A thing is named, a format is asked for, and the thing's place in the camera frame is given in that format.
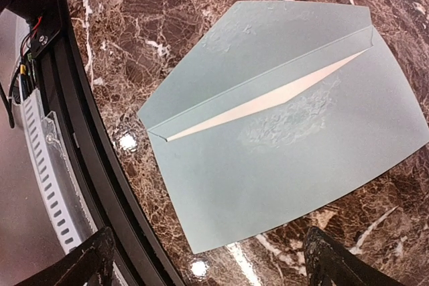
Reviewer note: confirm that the cream letter paper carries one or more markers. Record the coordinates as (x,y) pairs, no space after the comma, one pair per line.
(268,100)

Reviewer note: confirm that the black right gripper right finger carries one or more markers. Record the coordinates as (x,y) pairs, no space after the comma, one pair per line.
(328,262)

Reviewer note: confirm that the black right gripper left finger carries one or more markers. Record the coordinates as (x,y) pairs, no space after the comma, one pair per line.
(91,262)

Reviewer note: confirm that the blue-grey envelope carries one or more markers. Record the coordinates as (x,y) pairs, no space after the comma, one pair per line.
(235,180)

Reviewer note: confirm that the white slotted cable duct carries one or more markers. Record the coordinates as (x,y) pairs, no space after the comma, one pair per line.
(63,200)

